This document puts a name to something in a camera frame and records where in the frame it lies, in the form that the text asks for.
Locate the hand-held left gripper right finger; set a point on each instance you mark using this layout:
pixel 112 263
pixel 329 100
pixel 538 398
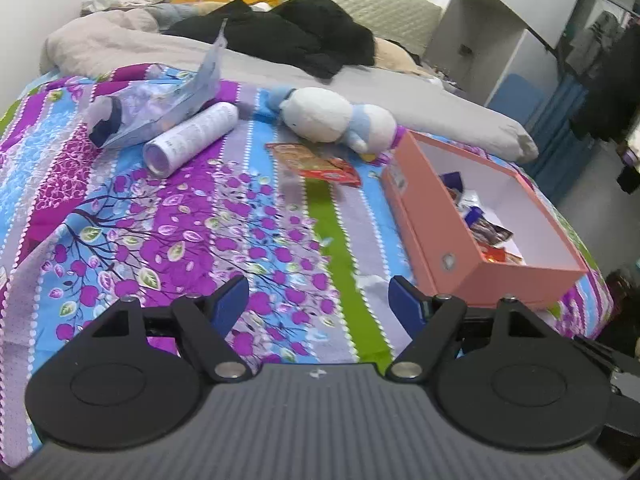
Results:
pixel 405 305

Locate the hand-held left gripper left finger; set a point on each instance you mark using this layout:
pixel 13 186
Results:
pixel 230 302

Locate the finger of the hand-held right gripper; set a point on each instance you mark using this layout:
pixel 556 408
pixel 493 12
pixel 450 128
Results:
pixel 607 357

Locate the pink cardboard box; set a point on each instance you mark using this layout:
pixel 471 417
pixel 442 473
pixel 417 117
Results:
pixel 435 220

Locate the dark brown snack packet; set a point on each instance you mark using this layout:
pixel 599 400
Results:
pixel 492 232

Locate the silver blue-edged snack packet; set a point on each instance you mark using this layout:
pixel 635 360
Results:
pixel 472 207

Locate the orange-brown snack packet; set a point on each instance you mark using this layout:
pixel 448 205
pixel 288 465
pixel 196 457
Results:
pixel 310 160

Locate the dark red bag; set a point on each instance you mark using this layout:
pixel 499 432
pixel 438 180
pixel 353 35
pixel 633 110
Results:
pixel 622 300

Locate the floral printed bedsheet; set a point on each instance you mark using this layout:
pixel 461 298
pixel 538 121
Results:
pixel 175 240

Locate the white spray can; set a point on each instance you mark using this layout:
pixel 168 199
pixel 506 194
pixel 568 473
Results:
pixel 195 132

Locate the white and blue plush toy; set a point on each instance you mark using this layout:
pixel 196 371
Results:
pixel 320 115

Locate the clear plastic bag with purple toy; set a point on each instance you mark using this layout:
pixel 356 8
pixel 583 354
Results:
pixel 150 110

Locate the grey duvet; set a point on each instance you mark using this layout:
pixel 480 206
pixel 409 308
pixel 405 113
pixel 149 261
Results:
pixel 400 95

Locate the cluttered bedside table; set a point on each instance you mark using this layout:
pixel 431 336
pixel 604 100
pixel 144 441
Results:
pixel 450 77

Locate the blue curtain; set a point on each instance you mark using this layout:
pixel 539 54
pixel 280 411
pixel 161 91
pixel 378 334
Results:
pixel 555 125

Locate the blue board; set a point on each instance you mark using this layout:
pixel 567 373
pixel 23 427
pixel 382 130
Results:
pixel 517 97

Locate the beige pillow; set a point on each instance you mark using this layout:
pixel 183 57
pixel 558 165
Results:
pixel 395 55

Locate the dark hanging clothes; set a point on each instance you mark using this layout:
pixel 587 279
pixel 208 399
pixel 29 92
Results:
pixel 610 105

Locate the black jacket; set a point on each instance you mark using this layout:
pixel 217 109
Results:
pixel 300 35

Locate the grey-blue garment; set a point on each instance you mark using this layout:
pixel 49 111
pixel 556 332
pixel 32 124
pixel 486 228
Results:
pixel 172 12

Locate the beige quilted headboard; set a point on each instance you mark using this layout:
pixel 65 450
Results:
pixel 390 5

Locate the black wall socket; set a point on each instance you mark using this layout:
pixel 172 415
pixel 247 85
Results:
pixel 465 50

